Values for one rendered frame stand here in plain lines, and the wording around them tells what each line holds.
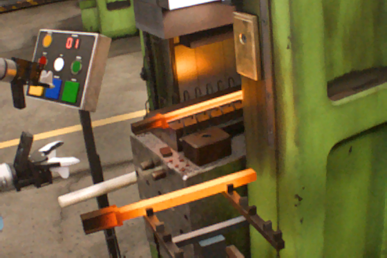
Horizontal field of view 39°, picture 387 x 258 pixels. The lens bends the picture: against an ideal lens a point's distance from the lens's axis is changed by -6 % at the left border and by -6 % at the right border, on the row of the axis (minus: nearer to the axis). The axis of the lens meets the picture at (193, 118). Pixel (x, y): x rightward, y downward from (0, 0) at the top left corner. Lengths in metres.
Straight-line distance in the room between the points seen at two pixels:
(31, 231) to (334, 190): 1.96
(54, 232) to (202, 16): 1.82
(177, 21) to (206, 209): 0.55
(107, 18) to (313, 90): 5.22
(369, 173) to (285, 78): 0.52
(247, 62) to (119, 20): 5.09
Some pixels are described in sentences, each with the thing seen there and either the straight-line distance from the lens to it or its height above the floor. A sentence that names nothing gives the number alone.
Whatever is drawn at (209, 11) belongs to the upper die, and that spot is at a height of 1.32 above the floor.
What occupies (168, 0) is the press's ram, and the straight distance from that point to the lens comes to 1.56.
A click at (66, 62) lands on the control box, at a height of 1.10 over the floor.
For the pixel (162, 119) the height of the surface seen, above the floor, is 1.01.
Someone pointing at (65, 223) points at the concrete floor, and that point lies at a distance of 3.23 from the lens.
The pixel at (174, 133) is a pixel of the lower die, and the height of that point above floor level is 0.98.
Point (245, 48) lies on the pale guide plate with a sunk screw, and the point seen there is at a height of 1.26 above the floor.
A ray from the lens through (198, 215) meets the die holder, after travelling 1.71.
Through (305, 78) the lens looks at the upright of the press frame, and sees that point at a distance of 1.41.
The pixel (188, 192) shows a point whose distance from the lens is 1.40.
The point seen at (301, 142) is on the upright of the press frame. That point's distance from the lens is 1.47.
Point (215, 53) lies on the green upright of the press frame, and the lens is 2.04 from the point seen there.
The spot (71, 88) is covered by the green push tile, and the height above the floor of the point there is 1.02.
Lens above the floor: 1.71
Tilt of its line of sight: 24 degrees down
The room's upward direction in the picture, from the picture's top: 6 degrees counter-clockwise
